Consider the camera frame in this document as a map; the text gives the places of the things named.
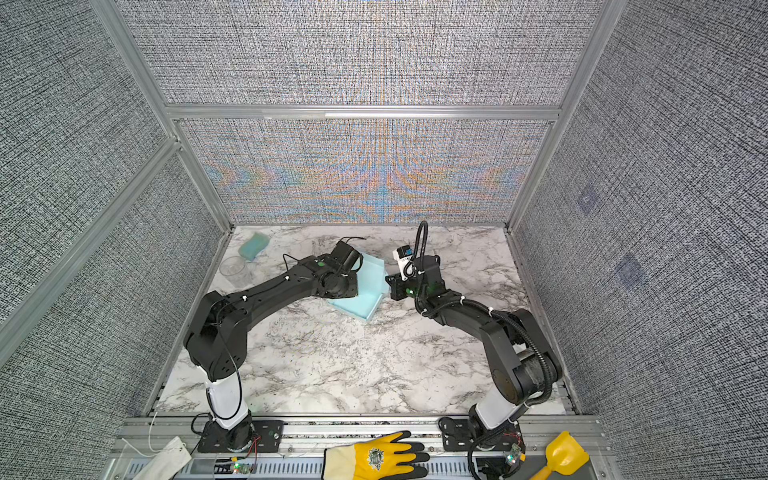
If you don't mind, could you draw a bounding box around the light blue paper box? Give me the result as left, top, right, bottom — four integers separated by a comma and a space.
328, 253, 390, 321

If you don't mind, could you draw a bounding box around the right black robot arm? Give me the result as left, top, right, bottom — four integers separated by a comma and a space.
385, 255, 563, 439

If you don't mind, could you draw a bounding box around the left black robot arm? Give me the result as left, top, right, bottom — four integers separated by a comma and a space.
184, 240, 364, 431

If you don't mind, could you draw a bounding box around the teal sponge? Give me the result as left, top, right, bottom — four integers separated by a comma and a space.
238, 232, 270, 262

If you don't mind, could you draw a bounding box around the yellow black work glove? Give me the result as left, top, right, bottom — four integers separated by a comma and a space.
321, 430, 430, 480

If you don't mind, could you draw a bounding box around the yellow plastic scoop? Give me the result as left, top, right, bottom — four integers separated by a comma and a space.
530, 431, 590, 480

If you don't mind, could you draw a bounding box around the white paper tag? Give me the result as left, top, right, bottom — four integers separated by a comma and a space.
134, 436, 192, 480

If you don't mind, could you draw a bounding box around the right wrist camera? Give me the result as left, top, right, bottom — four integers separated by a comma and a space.
393, 245, 416, 281

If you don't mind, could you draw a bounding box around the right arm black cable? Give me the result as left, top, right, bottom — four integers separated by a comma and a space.
412, 220, 430, 265

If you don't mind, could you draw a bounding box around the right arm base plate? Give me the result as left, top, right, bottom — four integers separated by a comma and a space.
438, 416, 526, 467

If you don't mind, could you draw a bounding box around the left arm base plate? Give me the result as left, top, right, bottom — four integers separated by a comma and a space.
198, 419, 285, 455

